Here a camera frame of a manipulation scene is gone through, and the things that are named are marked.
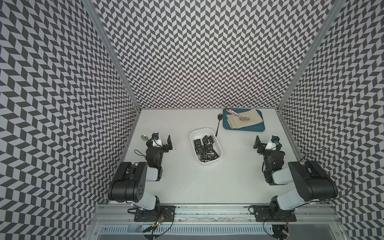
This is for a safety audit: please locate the white plastic storage box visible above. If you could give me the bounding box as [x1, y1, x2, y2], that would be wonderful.
[190, 128, 223, 165]

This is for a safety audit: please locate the aluminium front rail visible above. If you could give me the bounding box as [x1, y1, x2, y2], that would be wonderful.
[90, 204, 342, 225]

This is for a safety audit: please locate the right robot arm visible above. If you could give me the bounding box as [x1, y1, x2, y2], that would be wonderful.
[253, 136, 339, 222]

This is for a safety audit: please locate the silver spoon on table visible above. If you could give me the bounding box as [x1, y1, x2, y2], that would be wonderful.
[141, 135, 149, 141]

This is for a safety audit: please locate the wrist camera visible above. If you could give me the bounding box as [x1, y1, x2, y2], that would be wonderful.
[265, 136, 282, 151]
[152, 133, 163, 148]

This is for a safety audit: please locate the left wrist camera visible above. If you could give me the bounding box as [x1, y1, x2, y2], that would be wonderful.
[152, 133, 163, 148]

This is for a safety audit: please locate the blue tray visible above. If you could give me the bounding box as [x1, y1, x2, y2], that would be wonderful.
[223, 108, 265, 133]

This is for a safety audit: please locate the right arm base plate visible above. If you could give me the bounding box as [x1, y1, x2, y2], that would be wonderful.
[252, 205, 297, 223]

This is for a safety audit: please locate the beige folded cloth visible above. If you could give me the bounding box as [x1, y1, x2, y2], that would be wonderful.
[226, 109, 264, 129]

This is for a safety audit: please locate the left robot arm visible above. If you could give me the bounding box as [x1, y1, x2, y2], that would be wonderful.
[108, 133, 173, 215]

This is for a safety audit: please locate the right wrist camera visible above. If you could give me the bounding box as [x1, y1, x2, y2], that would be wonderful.
[265, 136, 282, 151]

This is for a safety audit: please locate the black spoon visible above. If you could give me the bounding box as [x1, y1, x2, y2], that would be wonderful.
[215, 114, 224, 137]

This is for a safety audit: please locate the red handled utensil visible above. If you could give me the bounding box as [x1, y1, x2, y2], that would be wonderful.
[226, 109, 250, 121]

